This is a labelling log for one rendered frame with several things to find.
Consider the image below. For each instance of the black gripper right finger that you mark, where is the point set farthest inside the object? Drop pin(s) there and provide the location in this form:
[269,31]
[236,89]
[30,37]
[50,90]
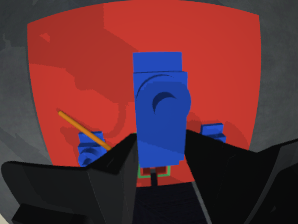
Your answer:
[232,180]

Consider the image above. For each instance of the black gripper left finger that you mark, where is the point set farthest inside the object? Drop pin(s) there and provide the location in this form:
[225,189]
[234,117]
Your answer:
[103,190]

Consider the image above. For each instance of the red flat deck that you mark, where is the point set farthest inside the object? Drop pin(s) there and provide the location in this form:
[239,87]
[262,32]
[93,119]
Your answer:
[81,63]

